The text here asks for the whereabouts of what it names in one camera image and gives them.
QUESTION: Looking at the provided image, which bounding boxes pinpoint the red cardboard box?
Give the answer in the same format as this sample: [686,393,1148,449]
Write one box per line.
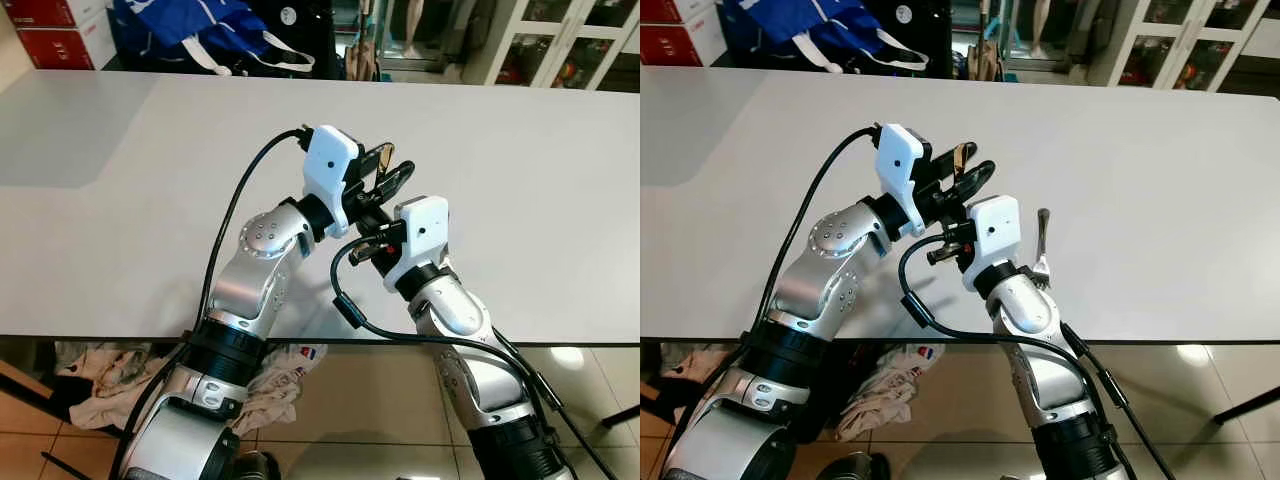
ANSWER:
[18,28,96,71]
[640,25,726,68]
[640,0,701,26]
[0,0,76,29]

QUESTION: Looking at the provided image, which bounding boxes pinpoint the silver metal fork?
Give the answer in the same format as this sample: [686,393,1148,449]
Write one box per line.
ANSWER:
[1033,208,1053,293]

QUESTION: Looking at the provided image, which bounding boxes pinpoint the white glass door cabinet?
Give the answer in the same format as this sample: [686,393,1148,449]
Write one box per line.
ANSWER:
[465,0,641,93]
[1090,0,1280,93]

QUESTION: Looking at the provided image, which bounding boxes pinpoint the beige crumpled cloth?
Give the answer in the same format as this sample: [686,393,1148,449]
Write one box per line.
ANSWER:
[55,342,151,429]
[660,342,746,379]

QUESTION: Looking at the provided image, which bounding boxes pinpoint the blue bag white straps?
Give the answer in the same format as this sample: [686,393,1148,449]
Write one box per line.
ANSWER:
[108,0,316,78]
[715,0,931,76]

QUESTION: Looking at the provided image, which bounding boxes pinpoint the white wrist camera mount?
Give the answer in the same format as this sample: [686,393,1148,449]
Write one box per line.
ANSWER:
[962,195,1023,293]
[385,195,449,291]
[303,125,361,209]
[875,123,933,239]

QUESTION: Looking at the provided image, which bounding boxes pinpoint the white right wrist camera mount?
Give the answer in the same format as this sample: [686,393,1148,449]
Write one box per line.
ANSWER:
[962,195,1023,293]
[385,195,449,291]

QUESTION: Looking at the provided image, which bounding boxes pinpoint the black bag round label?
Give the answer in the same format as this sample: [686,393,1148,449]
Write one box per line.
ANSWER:
[235,0,346,79]
[860,0,966,79]

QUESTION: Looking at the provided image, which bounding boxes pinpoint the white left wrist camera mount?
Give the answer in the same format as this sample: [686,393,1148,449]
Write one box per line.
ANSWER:
[303,125,361,209]
[875,123,933,239]

